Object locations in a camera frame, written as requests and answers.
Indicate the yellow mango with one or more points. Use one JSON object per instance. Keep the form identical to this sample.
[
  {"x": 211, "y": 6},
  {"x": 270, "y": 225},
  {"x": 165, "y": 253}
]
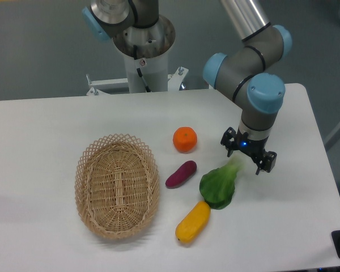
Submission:
[{"x": 194, "y": 223}]

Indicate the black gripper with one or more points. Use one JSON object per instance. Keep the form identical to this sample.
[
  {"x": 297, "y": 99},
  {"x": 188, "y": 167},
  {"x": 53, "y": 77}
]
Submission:
[{"x": 254, "y": 148}]

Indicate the oval wicker basket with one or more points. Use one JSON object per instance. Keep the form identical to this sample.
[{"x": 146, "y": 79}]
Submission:
[{"x": 117, "y": 187}]

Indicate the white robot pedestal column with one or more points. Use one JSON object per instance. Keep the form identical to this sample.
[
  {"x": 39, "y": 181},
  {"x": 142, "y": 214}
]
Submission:
[{"x": 150, "y": 72}]

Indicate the purple sweet potato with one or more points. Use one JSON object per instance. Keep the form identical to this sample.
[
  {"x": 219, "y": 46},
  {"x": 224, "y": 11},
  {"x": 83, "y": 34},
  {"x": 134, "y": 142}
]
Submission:
[{"x": 182, "y": 175}]

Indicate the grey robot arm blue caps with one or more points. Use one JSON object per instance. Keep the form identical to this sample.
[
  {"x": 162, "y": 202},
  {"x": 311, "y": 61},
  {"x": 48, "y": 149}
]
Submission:
[{"x": 144, "y": 37}]

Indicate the green bok choy vegetable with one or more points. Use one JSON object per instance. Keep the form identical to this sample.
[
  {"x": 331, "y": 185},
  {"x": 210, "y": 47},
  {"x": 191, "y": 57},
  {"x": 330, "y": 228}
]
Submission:
[{"x": 217, "y": 187}]

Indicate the orange tangerine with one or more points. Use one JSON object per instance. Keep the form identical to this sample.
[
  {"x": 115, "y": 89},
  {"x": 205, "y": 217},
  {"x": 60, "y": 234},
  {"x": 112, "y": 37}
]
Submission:
[{"x": 184, "y": 139}]

